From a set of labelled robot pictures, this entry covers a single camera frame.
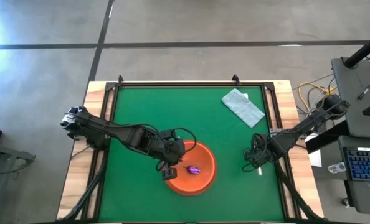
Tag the grey metal stand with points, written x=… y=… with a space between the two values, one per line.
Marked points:
x=7 y=152

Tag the silver metal fork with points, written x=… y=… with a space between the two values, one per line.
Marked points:
x=259 y=171

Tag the clear plastic bottle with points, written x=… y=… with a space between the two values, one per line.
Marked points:
x=337 y=167

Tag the light blue folded napkin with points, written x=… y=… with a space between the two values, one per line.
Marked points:
x=242 y=107

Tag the black pen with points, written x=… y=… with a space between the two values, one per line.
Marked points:
x=365 y=91

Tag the grey desk top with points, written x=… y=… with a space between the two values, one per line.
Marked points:
x=356 y=77

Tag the black round pole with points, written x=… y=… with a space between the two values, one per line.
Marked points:
x=364 y=49

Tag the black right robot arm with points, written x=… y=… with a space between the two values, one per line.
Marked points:
x=306 y=124

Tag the green table mat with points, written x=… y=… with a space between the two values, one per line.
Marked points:
x=135 y=193

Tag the black metal table frame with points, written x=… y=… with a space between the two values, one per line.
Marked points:
x=188 y=84

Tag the purple metallic spoon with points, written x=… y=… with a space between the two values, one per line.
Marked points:
x=193 y=170

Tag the white paper sheet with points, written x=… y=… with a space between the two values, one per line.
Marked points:
x=315 y=157

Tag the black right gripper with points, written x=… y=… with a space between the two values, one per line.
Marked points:
x=266 y=149

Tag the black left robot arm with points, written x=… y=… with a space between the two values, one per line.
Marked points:
x=110 y=129

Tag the backlit black keyboard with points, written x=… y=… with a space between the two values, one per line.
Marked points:
x=367 y=165

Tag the orange plastic plate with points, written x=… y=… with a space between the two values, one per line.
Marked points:
x=185 y=192

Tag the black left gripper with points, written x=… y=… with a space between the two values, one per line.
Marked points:
x=172 y=147

